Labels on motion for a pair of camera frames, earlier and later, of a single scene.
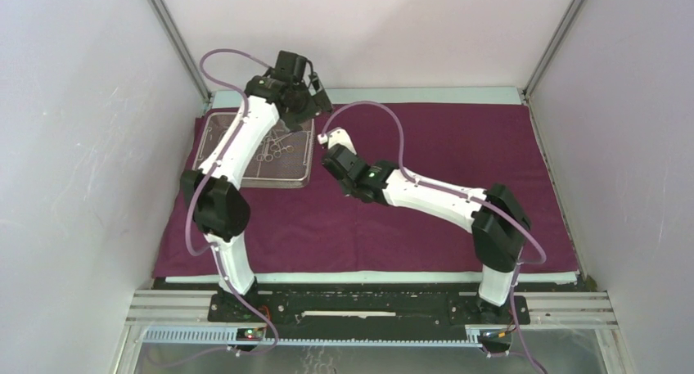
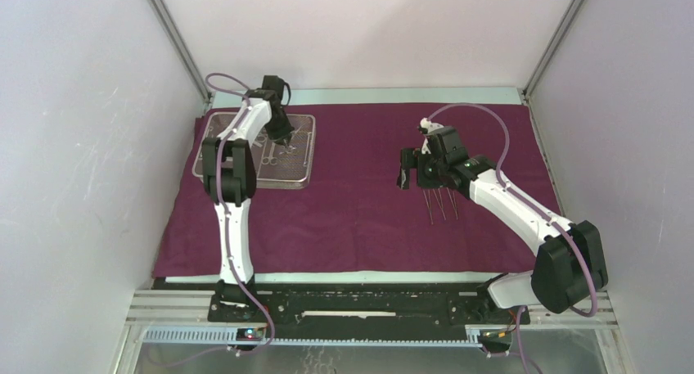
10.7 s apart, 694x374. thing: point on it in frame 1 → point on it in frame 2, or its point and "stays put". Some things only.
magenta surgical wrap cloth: [323, 229] stays put
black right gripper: [345, 190] → [413, 159]
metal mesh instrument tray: [284, 160] stays put
